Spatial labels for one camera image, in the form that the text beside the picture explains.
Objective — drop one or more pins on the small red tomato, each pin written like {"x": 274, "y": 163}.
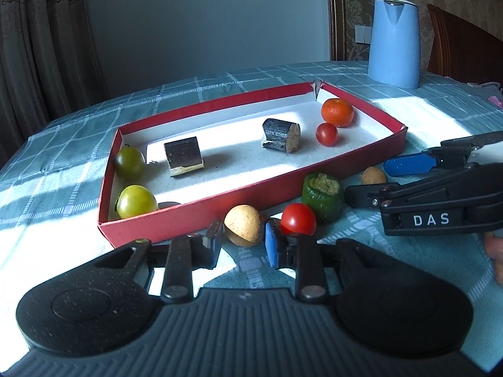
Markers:
{"x": 326, "y": 134}

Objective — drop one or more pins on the dark block with yellow edge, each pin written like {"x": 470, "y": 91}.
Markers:
{"x": 184, "y": 155}

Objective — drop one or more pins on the green pepper piece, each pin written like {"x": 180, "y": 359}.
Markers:
{"x": 321, "y": 200}

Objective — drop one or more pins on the pink cloth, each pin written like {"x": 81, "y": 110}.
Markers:
{"x": 496, "y": 96}

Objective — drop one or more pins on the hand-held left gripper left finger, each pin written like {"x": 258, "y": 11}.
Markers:
{"x": 214, "y": 244}

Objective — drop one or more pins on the white wall switch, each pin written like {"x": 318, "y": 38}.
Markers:
{"x": 363, "y": 33}

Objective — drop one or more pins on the orange tomato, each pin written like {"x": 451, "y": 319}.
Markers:
{"x": 337, "y": 112}

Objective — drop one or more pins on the red cardboard box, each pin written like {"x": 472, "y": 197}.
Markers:
{"x": 235, "y": 165}

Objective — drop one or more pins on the green tomato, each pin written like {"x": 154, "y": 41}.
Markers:
{"x": 129, "y": 161}
{"x": 135, "y": 203}

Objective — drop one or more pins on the large beige ball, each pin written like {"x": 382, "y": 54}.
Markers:
{"x": 243, "y": 226}

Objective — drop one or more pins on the person's right hand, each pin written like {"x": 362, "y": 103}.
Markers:
{"x": 494, "y": 249}

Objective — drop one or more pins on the dark cylinder with cork-like end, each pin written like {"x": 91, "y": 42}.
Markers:
{"x": 279, "y": 135}

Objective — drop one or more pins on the light blue kettle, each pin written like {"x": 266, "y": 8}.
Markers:
{"x": 395, "y": 43}

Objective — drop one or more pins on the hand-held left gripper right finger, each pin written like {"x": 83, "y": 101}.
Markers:
{"x": 272, "y": 248}

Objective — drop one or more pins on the brown curtain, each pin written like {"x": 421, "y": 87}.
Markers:
{"x": 35, "y": 47}

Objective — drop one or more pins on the red cherry tomato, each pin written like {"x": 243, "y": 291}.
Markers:
{"x": 298, "y": 220}

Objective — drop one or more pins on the small beige ball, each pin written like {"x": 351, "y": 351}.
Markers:
{"x": 373, "y": 176}

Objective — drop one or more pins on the dark wooden wall frame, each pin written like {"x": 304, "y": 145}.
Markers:
{"x": 336, "y": 11}

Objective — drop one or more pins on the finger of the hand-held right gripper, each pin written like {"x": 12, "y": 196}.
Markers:
{"x": 359, "y": 196}
{"x": 408, "y": 165}

